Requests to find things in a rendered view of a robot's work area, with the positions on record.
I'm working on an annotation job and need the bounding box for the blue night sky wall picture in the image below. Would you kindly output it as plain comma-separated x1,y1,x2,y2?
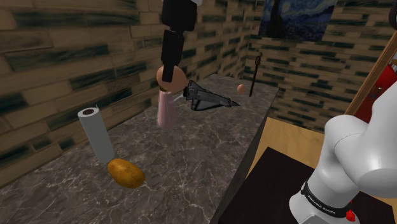
258,0,338,43

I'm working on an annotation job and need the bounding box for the pink translucent bottle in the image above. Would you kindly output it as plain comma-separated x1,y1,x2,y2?
157,90,185,130

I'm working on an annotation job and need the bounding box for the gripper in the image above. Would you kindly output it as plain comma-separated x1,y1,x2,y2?
160,0,199,83

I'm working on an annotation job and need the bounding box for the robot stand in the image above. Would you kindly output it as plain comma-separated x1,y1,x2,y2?
218,146,397,224

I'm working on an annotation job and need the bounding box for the grey paper towel roll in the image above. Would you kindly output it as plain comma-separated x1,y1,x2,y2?
77,105,116,164

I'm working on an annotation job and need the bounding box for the large brown egg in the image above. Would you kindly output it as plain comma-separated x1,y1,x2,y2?
156,64,188,94

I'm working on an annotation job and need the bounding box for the black toy jet plane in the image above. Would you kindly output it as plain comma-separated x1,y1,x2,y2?
182,80,241,112

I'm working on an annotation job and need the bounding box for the brown potato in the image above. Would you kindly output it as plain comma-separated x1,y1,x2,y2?
107,157,146,190

